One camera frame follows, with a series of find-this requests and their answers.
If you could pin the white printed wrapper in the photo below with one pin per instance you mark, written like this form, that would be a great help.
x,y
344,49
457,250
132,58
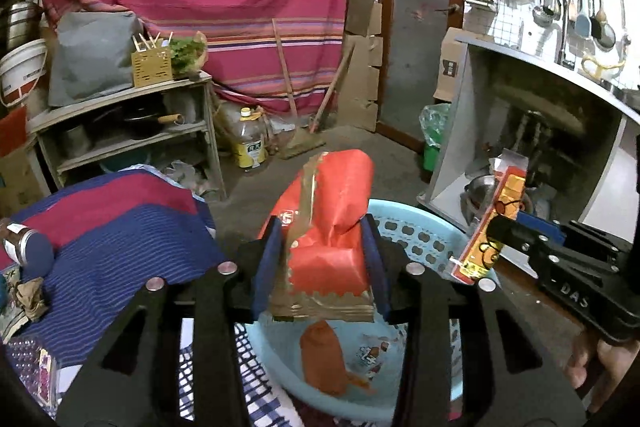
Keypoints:
x,y
372,354

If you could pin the red-brown wooden stick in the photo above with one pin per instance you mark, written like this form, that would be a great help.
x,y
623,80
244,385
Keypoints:
x,y
332,89

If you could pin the grey-blue spatula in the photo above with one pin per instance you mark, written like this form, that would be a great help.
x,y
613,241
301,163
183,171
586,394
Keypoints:
x,y
582,27

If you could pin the brown framed door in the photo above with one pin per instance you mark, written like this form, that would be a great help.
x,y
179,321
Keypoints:
x,y
420,7

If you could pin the orange crumpled wrapper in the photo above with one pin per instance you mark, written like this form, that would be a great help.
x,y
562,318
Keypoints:
x,y
322,357

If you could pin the large metal pot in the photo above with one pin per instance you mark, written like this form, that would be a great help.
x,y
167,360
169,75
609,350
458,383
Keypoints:
x,y
22,24

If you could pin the small metal pot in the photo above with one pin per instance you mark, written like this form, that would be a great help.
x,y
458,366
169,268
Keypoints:
x,y
75,142

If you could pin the red and yellow long box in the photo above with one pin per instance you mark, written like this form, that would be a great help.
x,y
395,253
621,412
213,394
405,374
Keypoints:
x,y
510,187

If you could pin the light blue plastic basket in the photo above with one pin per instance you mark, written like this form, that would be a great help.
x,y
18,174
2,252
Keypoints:
x,y
280,357

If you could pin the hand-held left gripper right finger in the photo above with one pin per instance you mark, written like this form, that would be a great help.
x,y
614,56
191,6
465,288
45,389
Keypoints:
x,y
375,267

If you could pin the printed cardboard box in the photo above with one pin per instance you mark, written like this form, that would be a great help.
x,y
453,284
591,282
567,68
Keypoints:
x,y
20,182

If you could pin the red and gold paper packet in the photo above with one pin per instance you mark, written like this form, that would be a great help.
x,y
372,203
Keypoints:
x,y
330,207

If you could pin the green bin with plastic bag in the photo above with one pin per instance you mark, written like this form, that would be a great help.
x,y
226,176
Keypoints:
x,y
435,142

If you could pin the person's right hand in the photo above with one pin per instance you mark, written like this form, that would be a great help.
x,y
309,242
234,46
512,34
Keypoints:
x,y
605,372

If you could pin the clear jar with grey lid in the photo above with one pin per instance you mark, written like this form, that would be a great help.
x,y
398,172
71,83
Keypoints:
x,y
27,249

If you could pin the cardboard sheets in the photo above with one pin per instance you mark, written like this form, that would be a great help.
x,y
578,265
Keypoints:
x,y
362,57

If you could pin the green leafy vegetable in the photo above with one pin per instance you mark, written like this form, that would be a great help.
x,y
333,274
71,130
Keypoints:
x,y
187,54

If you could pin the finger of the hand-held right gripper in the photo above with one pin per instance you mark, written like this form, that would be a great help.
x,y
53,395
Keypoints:
x,y
545,229
515,232

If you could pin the grey fabric bag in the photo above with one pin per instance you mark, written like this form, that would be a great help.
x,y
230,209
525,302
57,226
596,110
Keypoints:
x,y
90,57

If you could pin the blue and red striped blanket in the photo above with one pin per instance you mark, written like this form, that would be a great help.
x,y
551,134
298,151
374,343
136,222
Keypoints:
x,y
125,247

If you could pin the metal ladle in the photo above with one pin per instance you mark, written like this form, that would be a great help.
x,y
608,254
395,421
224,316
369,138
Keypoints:
x,y
542,14

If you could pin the tall cardboard box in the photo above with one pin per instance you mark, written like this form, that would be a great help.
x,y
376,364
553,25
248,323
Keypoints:
x,y
450,67

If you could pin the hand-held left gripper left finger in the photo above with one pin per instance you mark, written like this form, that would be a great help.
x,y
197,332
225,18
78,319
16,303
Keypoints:
x,y
263,267

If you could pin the wooden chopstick holder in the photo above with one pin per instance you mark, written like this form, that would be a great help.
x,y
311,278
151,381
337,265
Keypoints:
x,y
150,67

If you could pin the metal bowl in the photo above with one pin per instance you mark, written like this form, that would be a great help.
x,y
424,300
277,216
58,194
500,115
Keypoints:
x,y
480,194

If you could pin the white plastic bucket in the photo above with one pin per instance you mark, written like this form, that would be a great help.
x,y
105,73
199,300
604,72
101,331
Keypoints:
x,y
22,72

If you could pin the grey open cabinet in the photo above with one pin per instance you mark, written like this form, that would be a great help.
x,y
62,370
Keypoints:
x,y
467,117

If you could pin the oil bottle with yellow cap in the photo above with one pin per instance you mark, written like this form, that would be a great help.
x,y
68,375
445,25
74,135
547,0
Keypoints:
x,y
248,147

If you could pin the grey wooden shelf unit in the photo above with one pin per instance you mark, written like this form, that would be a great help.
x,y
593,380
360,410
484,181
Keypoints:
x,y
120,94

